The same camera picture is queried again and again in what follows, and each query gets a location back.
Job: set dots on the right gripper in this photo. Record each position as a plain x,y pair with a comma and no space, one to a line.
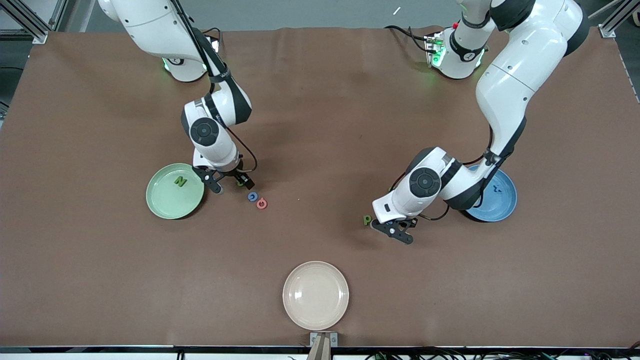
235,174

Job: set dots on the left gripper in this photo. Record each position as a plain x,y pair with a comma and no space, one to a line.
408,223

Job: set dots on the blue letter G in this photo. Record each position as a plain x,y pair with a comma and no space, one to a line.
250,196

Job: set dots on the red letter Q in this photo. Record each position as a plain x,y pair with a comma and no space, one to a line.
258,204

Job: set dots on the green letter p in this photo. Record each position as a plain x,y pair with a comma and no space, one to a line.
365,220

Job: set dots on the green letter N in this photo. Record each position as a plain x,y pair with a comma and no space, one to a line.
180,181

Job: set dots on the blue letter t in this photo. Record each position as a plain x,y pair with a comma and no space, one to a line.
496,189

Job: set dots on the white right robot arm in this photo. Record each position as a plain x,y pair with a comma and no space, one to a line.
150,25

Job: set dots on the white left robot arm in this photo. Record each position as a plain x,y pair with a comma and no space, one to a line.
525,60

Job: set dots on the green plate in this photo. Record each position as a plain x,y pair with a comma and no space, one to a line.
165,200

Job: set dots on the brown table mat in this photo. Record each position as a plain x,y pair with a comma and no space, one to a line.
320,125

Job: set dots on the blue plate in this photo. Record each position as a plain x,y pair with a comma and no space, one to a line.
500,206

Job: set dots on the beige plate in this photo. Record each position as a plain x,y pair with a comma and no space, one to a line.
315,295

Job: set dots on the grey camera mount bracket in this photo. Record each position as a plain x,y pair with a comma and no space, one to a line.
324,345

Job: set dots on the aluminium frame post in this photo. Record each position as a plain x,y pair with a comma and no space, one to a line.
41,36
607,31

